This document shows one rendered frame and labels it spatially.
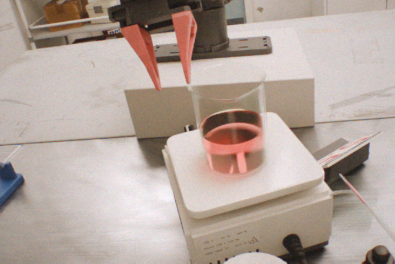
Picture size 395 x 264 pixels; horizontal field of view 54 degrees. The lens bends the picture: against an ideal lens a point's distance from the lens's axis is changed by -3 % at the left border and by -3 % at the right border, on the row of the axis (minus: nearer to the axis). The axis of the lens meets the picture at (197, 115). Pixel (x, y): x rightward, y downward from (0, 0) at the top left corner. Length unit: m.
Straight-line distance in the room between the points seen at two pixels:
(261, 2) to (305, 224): 3.02
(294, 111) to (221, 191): 0.25
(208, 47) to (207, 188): 0.33
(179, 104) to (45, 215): 0.22
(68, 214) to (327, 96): 0.41
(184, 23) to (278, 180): 0.20
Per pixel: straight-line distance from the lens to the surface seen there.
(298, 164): 0.35
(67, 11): 2.58
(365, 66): 0.74
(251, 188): 0.33
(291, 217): 0.35
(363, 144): 0.46
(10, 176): 0.58
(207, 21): 0.61
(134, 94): 0.55
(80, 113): 0.71
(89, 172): 0.55
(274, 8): 3.34
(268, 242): 0.36
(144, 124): 0.57
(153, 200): 0.47
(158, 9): 0.44
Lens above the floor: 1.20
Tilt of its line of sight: 30 degrees down
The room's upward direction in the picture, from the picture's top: 10 degrees counter-clockwise
